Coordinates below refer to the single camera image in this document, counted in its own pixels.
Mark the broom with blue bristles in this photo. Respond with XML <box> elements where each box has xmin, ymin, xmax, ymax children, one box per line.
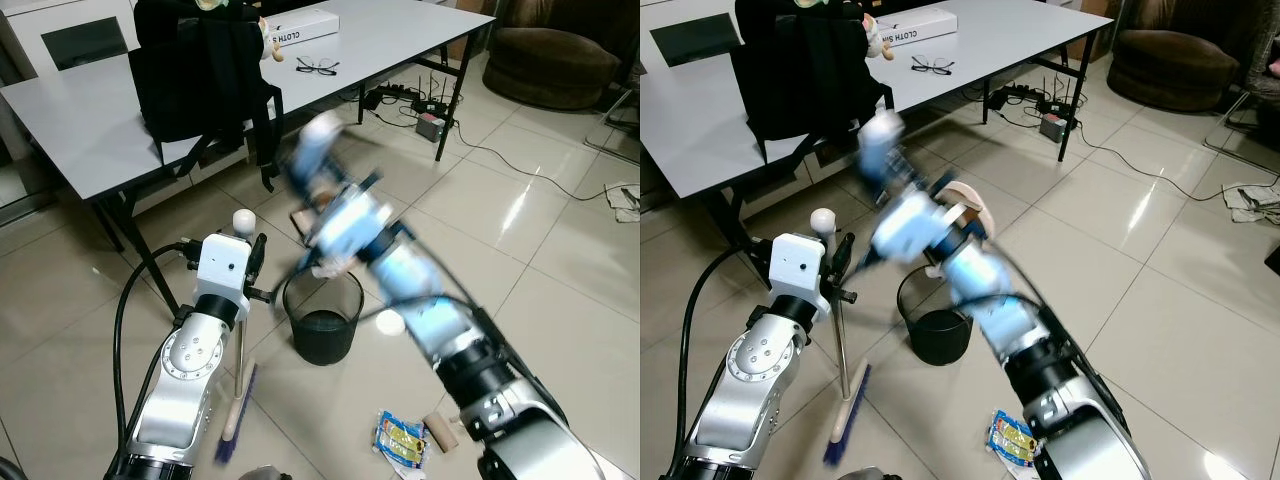
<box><xmin>809</xmin><ymin>207</ymin><xmax>874</xmax><ymax>467</ymax></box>
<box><xmin>214</xmin><ymin>209</ymin><xmax>261</xmax><ymax>467</ymax></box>

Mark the black mesh waste bin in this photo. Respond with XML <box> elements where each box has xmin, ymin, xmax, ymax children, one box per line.
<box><xmin>282</xmin><ymin>267</ymin><xmax>365</xmax><ymax>367</ymax></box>
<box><xmin>894</xmin><ymin>267</ymin><xmax>977</xmax><ymax>367</ymax></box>

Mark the beige slipper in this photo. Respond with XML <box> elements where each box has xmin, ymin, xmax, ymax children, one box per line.
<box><xmin>938</xmin><ymin>178</ymin><xmax>998</xmax><ymax>243</ymax></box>

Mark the black power strip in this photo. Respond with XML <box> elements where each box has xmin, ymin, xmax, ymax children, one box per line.
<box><xmin>984</xmin><ymin>84</ymin><xmax>1082</xmax><ymax>117</ymax></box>
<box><xmin>361</xmin><ymin>84</ymin><xmax>457</xmax><ymax>117</ymax></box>

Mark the blue snack packet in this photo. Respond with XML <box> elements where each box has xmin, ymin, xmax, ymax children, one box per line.
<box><xmin>372</xmin><ymin>409</ymin><xmax>432</xmax><ymax>472</ymax></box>
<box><xmin>984</xmin><ymin>409</ymin><xmax>1042</xmax><ymax>472</ymax></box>

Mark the white rag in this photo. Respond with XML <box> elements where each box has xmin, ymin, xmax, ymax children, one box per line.
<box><xmin>1224</xmin><ymin>182</ymin><xmax>1280</xmax><ymax>224</ymax></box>
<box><xmin>604</xmin><ymin>182</ymin><xmax>641</xmax><ymax>224</ymax></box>

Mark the plush doll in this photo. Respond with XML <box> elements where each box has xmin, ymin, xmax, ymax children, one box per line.
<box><xmin>195</xmin><ymin>0</ymin><xmax>287</xmax><ymax>64</ymax></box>
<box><xmin>795</xmin><ymin>0</ymin><xmax>897</xmax><ymax>62</ymax></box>

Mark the brown cardboard tube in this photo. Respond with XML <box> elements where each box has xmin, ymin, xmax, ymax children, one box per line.
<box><xmin>424</xmin><ymin>414</ymin><xmax>460</xmax><ymax>452</ymax></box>

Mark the white cardboard box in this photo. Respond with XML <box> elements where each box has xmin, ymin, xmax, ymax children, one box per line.
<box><xmin>264</xmin><ymin>7</ymin><xmax>342</xmax><ymax>47</ymax></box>
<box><xmin>869</xmin><ymin>9</ymin><xmax>959</xmax><ymax>49</ymax></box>

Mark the metal chair leg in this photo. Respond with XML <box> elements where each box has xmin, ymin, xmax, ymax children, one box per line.
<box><xmin>584</xmin><ymin>84</ymin><xmax>641</xmax><ymax>167</ymax></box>
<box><xmin>1204</xmin><ymin>88</ymin><xmax>1280</xmax><ymax>163</ymax></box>

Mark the grey table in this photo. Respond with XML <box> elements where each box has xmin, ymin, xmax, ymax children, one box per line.
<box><xmin>640</xmin><ymin>0</ymin><xmax>1115</xmax><ymax>263</ymax></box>
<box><xmin>0</xmin><ymin>0</ymin><xmax>498</xmax><ymax>287</ymax></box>

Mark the black rectangular panel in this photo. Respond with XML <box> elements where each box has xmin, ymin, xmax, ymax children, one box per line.
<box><xmin>650</xmin><ymin>14</ymin><xmax>744</xmax><ymax>70</ymax></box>
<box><xmin>40</xmin><ymin>16</ymin><xmax>130</xmax><ymax>72</ymax></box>

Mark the brown beanbag pouf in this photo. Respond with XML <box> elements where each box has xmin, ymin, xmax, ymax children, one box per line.
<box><xmin>482</xmin><ymin>0</ymin><xmax>624</xmax><ymax>112</ymax></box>
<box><xmin>1107</xmin><ymin>28</ymin><xmax>1242</xmax><ymax>114</ymax></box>

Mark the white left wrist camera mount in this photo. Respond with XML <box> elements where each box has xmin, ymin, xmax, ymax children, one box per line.
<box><xmin>192</xmin><ymin>231</ymin><xmax>254</xmax><ymax>322</ymax></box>
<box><xmin>769</xmin><ymin>232</ymin><xmax>832</xmax><ymax>324</ymax></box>

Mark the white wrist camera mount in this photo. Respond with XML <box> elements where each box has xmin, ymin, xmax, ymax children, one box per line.
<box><xmin>871</xmin><ymin>189</ymin><xmax>952</xmax><ymax>264</ymax></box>
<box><xmin>769</xmin><ymin>232</ymin><xmax>832</xmax><ymax>324</ymax></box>
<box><xmin>192</xmin><ymin>231</ymin><xmax>254</xmax><ymax>322</ymax></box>
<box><xmin>304</xmin><ymin>189</ymin><xmax>394</xmax><ymax>262</ymax></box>

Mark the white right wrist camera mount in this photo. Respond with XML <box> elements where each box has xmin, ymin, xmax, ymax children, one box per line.
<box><xmin>304</xmin><ymin>189</ymin><xmax>394</xmax><ymax>262</ymax></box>
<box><xmin>871</xmin><ymin>189</ymin><xmax>952</xmax><ymax>264</ymax></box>

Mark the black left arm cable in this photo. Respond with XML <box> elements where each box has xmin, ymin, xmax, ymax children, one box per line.
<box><xmin>682</xmin><ymin>268</ymin><xmax>773</xmax><ymax>473</ymax></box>
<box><xmin>112</xmin><ymin>240</ymin><xmax>203</xmax><ymax>456</ymax></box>

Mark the thin black floor cable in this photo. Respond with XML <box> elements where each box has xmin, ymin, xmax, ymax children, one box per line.
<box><xmin>444</xmin><ymin>128</ymin><xmax>623</xmax><ymax>203</ymax></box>
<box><xmin>1064</xmin><ymin>128</ymin><xmax>1243</xmax><ymax>203</ymax></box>

